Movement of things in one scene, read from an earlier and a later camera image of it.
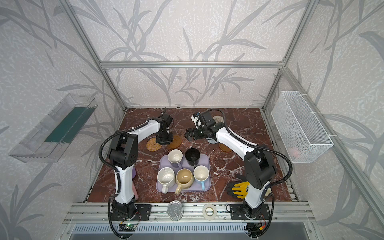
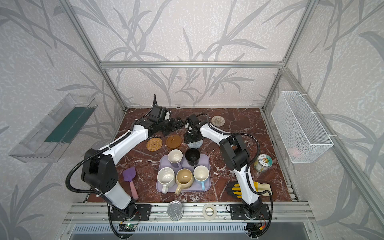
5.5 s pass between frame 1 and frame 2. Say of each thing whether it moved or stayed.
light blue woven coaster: moved
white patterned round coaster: stayed
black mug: stayed
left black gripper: moved
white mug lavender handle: stayed
